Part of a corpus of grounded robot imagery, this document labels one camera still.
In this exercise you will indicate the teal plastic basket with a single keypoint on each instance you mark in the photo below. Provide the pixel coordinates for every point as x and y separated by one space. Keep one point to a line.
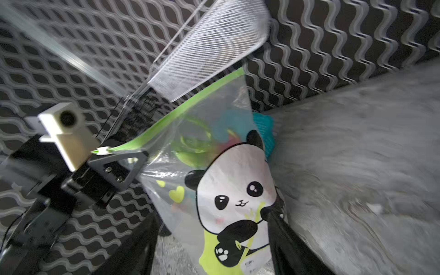
265 124

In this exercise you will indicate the white wire mesh basket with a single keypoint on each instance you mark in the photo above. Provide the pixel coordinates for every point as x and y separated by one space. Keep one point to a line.
228 32

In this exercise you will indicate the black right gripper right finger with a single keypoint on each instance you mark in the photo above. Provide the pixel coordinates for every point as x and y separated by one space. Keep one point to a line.
290 254

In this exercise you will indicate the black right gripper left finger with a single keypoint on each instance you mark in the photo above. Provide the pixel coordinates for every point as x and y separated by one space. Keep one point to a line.
135 256

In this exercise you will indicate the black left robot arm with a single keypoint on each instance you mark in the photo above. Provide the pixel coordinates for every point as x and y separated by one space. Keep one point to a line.
93 221

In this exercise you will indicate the panda print zip-top bag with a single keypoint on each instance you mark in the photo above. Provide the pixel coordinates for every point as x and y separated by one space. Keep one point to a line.
204 167

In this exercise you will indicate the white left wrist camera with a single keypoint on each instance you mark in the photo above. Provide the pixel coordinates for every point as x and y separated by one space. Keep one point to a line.
64 125

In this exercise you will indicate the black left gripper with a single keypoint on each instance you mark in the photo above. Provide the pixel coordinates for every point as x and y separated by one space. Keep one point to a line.
100 178

